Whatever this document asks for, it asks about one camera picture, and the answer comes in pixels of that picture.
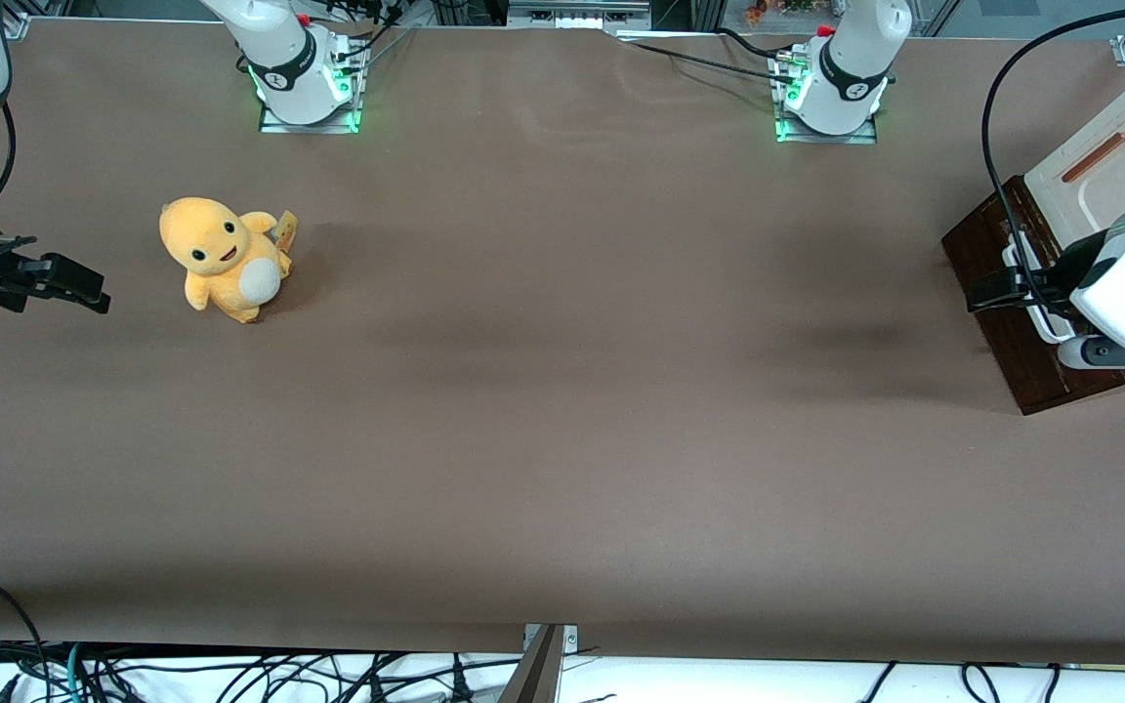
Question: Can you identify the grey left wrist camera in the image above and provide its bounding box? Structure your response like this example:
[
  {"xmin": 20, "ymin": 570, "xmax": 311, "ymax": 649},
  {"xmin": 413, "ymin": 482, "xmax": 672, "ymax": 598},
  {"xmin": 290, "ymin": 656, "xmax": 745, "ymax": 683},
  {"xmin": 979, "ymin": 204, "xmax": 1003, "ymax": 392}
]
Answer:
[{"xmin": 1059, "ymin": 332, "xmax": 1125, "ymax": 379}]

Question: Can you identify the black base cable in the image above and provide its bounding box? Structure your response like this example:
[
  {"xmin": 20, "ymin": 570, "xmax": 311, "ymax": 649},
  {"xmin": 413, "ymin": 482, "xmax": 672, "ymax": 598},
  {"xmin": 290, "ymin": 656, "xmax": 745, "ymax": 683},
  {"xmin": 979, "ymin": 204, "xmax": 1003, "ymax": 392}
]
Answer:
[{"xmin": 333, "ymin": 0, "xmax": 417, "ymax": 74}]

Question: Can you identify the yellow plush toy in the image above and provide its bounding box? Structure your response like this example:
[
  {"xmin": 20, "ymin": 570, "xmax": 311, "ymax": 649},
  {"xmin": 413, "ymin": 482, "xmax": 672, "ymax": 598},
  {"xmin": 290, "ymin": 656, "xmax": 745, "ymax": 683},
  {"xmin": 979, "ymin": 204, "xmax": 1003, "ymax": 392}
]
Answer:
[{"xmin": 159, "ymin": 197, "xmax": 298, "ymax": 324}]

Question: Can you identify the long black table cable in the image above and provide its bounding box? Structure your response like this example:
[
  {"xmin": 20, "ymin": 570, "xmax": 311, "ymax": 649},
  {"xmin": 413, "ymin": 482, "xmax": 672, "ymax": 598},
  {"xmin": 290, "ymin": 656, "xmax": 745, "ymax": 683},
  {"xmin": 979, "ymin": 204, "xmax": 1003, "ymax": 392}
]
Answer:
[{"xmin": 616, "ymin": 37, "xmax": 803, "ymax": 87}]

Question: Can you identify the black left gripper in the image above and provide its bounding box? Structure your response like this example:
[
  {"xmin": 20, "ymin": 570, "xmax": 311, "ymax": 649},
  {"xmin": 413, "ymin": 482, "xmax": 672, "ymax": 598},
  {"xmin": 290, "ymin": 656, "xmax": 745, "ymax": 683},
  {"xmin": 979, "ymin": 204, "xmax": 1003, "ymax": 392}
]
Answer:
[{"xmin": 967, "ymin": 229, "xmax": 1116, "ymax": 315}]

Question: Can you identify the silver metal bracket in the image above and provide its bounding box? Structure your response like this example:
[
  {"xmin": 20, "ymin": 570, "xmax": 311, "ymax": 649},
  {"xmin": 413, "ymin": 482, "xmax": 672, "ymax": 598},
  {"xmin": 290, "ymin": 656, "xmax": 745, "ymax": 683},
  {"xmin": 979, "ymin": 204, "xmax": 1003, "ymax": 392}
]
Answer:
[{"xmin": 521, "ymin": 623, "xmax": 580, "ymax": 653}]

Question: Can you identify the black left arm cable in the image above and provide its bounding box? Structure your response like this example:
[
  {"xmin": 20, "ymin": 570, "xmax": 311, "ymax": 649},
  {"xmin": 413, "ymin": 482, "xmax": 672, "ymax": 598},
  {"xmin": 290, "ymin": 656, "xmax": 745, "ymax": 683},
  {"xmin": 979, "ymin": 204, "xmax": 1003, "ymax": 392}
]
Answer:
[{"xmin": 980, "ymin": 3, "xmax": 1125, "ymax": 318}]

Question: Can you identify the brown wooden bar handle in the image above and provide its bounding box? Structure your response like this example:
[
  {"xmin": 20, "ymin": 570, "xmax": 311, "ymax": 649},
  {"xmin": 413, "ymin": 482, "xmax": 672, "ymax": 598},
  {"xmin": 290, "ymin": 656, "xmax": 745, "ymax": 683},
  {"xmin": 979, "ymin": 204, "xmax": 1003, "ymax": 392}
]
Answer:
[{"xmin": 1061, "ymin": 130, "xmax": 1125, "ymax": 185}]

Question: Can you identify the white drawer handle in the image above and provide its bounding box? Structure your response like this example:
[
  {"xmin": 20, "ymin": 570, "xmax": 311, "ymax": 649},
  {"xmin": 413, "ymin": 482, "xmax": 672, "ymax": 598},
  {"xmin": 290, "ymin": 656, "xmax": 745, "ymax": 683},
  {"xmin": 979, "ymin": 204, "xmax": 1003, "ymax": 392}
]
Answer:
[{"xmin": 1002, "ymin": 232, "xmax": 1079, "ymax": 345}]

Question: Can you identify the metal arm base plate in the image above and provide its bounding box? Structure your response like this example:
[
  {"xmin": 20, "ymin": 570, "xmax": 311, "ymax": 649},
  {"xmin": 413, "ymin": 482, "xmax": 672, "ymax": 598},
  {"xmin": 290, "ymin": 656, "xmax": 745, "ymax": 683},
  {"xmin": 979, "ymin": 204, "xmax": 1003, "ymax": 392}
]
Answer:
[
  {"xmin": 774, "ymin": 54, "xmax": 879, "ymax": 145},
  {"xmin": 258, "ymin": 73, "xmax": 364, "ymax": 136}
]

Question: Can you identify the short black table cable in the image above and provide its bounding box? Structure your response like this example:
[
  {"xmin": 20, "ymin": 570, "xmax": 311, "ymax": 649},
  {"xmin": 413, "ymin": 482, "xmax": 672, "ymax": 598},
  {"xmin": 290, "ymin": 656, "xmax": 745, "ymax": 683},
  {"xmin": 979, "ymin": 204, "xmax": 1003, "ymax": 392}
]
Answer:
[{"xmin": 714, "ymin": 27, "xmax": 798, "ymax": 62}]

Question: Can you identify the silver metal rack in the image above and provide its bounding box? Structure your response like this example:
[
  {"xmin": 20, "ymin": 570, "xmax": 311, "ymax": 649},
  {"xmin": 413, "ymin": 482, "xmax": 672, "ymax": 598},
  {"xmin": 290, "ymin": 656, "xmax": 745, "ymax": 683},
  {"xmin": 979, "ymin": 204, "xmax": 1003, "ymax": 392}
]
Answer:
[{"xmin": 507, "ymin": 0, "xmax": 651, "ymax": 30}]

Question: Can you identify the teal cable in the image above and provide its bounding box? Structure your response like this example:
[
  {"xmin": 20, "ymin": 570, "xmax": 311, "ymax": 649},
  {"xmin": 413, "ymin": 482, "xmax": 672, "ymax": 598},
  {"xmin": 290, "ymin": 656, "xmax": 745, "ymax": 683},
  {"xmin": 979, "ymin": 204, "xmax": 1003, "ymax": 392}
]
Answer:
[{"xmin": 64, "ymin": 642, "xmax": 91, "ymax": 703}]

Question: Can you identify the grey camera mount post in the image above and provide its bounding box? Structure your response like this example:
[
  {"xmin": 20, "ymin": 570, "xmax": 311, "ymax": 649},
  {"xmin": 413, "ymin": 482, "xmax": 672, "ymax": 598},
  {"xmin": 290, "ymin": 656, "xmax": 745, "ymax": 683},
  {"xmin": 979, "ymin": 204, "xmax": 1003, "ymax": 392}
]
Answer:
[{"xmin": 499, "ymin": 625, "xmax": 565, "ymax": 703}]

